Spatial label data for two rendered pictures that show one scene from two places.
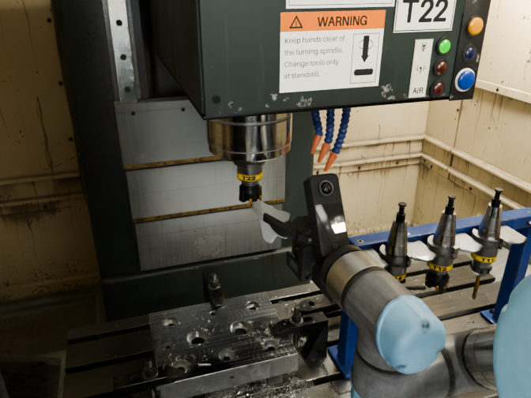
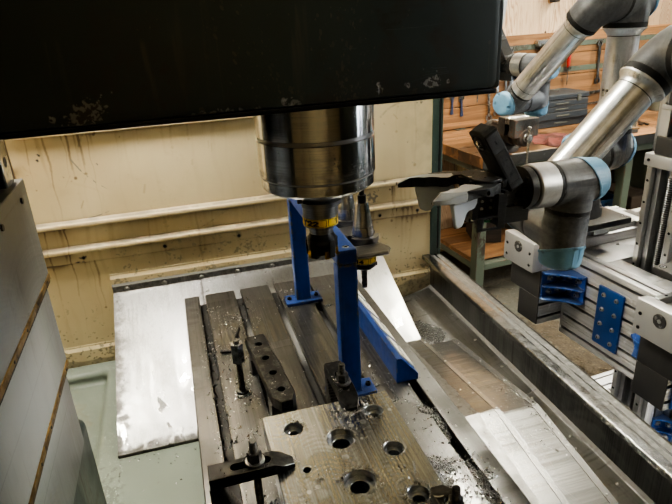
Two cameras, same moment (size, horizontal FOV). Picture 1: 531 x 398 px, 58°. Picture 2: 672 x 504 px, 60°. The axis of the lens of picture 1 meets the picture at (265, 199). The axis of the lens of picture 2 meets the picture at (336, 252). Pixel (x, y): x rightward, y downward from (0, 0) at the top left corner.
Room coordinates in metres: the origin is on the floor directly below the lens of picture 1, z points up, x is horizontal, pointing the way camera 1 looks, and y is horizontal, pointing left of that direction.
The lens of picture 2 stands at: (0.81, 0.81, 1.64)
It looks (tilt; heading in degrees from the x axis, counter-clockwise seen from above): 23 degrees down; 273
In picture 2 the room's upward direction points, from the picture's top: 3 degrees counter-clockwise
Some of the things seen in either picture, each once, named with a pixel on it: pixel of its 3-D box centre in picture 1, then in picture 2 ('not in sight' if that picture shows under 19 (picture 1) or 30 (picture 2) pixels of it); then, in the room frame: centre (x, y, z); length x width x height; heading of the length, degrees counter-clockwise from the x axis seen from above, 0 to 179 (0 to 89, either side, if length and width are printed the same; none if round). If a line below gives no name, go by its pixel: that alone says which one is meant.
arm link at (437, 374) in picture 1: (393, 376); (557, 233); (0.46, -0.17, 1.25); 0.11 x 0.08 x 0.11; 104
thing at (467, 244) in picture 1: (465, 243); not in sight; (0.85, -0.41, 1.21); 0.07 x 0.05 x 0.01; 18
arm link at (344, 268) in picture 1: (357, 280); (534, 185); (0.52, -0.12, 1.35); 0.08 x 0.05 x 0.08; 113
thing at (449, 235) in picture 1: (446, 227); (345, 202); (0.84, -0.36, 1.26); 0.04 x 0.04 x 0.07
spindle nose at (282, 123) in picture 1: (249, 118); (315, 140); (0.87, 0.03, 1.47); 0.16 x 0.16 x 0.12
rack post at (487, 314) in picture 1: (514, 275); (299, 250); (0.97, -0.61, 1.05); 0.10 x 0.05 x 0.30; 18
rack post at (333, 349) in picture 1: (351, 310); (348, 330); (0.84, -0.19, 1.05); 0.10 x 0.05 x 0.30; 18
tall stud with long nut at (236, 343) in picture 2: not in sight; (239, 366); (1.07, -0.20, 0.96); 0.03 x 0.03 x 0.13
